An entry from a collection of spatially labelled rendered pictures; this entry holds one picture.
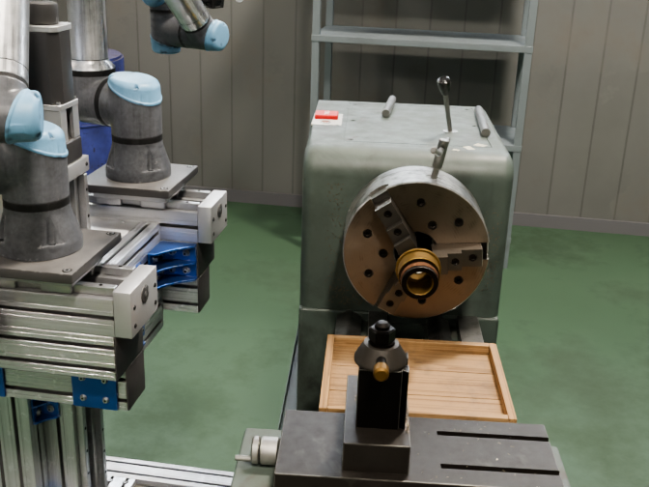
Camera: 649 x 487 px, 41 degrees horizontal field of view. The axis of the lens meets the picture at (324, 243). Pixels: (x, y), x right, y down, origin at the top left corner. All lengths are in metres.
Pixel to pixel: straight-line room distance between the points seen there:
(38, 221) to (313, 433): 0.60
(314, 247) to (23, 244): 0.72
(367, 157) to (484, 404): 0.63
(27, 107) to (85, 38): 0.81
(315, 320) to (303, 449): 0.75
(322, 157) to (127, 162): 0.44
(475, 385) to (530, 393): 1.82
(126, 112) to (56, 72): 0.26
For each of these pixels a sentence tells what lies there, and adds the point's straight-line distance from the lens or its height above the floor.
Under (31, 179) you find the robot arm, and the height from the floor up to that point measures 1.31.
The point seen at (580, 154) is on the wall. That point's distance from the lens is 5.40.
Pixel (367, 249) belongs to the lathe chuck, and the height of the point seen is 1.08.
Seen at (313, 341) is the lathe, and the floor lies 0.78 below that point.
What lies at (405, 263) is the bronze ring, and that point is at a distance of 1.73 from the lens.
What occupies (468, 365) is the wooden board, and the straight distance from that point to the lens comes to 1.83.
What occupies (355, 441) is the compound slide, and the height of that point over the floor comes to 1.02.
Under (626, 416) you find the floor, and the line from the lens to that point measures 3.55.
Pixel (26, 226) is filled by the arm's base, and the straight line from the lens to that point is 1.59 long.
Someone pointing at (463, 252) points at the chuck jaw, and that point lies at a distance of 1.82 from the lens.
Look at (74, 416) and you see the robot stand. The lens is 2.05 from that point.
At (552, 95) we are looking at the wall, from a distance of 5.31.
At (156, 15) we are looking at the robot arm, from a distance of 2.28.
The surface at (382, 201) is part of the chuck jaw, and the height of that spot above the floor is 1.19.
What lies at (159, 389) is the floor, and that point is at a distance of 3.47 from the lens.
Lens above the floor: 1.74
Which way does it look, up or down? 21 degrees down
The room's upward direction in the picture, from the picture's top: 2 degrees clockwise
